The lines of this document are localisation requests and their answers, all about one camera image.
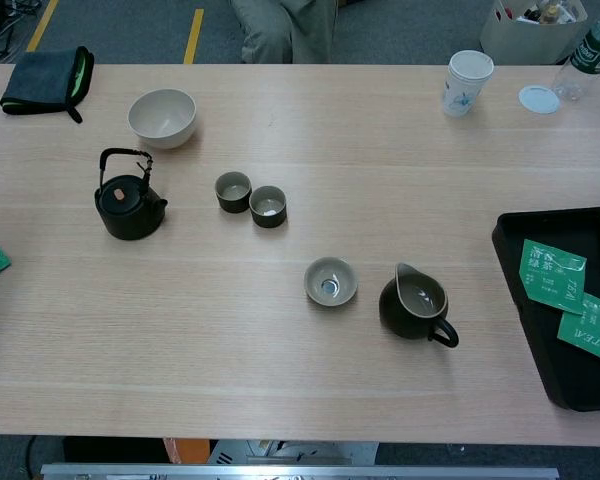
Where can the black cast iron teapot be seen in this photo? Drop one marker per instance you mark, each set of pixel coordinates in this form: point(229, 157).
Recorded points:
point(130, 217)

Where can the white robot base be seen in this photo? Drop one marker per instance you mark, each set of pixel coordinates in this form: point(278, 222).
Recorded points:
point(330, 452)

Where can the dark tea cup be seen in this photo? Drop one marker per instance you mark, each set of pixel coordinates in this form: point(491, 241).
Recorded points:
point(232, 201)
point(267, 218)

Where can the wide grey tea bowl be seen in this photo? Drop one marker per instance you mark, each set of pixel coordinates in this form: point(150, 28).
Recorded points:
point(319, 280)

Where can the cream ceramic bowl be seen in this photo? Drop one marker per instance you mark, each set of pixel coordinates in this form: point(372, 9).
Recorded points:
point(162, 120)

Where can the person in khaki trousers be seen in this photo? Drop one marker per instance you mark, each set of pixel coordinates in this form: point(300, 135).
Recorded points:
point(280, 30)

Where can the white paper cup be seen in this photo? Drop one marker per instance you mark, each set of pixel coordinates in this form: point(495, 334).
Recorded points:
point(462, 90)

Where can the orange object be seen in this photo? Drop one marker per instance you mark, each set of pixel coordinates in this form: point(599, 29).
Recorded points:
point(180, 450)

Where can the white round lid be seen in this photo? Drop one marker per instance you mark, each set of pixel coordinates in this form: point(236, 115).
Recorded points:
point(539, 99)

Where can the white bag with items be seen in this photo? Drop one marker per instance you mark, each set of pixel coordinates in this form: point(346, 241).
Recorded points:
point(520, 40)

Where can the grey cloth with green trim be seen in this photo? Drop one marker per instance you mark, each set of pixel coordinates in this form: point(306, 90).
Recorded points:
point(40, 80)

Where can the black plastic tray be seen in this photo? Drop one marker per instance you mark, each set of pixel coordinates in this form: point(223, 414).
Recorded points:
point(580, 370)

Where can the clear bottle with green label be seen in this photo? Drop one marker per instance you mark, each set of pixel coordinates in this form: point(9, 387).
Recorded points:
point(592, 50)

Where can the aluminium profile rail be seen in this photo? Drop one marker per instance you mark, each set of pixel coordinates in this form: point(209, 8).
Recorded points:
point(280, 472)

